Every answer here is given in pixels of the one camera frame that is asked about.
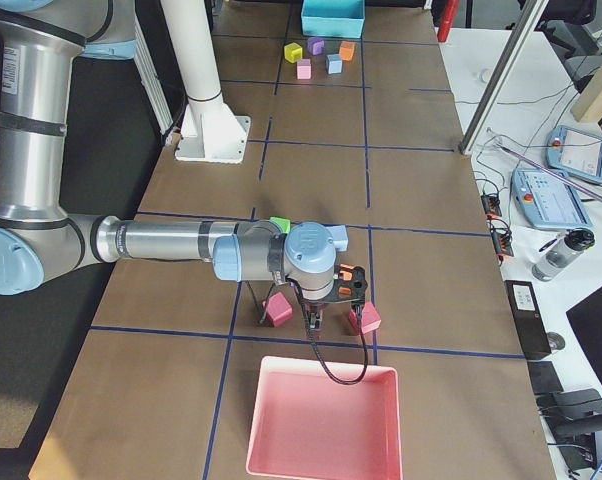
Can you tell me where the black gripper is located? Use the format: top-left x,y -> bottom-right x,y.
301,299 -> 328,331

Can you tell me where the light blue block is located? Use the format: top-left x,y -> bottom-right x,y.
325,54 -> 343,75

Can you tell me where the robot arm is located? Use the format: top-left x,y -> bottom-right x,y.
0,1 -> 347,323

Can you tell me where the red foam block near bin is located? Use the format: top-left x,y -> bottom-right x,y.
264,292 -> 293,327

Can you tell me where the red foam block far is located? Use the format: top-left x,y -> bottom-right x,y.
348,301 -> 382,334

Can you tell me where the green foam block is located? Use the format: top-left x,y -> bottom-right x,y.
269,216 -> 291,234

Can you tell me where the pink plastic bin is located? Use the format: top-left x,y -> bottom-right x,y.
246,356 -> 403,479

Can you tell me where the black power box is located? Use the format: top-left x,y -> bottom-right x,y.
504,280 -> 551,360

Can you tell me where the clear water bottle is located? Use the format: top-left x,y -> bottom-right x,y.
531,228 -> 595,282

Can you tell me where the thin metal rod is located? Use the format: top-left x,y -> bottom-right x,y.
497,125 -> 602,203

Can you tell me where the pink foam block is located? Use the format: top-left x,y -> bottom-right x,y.
296,58 -> 312,80

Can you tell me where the teach pendant near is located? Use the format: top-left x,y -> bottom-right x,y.
512,168 -> 593,230

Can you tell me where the teach pendant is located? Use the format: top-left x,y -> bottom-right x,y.
546,125 -> 602,185
512,168 -> 593,230

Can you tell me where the yellow foam block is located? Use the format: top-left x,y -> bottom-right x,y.
283,42 -> 303,64

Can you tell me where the orange foam block left side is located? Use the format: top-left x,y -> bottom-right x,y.
339,41 -> 356,62

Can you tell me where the purple foam block left side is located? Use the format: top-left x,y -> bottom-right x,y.
307,36 -> 325,56

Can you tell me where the teal plastic bin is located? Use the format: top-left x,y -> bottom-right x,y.
301,0 -> 365,39

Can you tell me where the teach pendant far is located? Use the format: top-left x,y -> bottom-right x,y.
546,125 -> 602,185

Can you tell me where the red fire extinguisher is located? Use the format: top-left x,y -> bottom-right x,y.
437,0 -> 460,43

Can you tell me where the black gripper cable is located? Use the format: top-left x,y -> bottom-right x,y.
286,279 -> 368,386

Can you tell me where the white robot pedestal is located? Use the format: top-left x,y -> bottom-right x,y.
161,0 -> 251,164

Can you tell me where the aluminium frame post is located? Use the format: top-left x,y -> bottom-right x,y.
459,0 -> 549,156

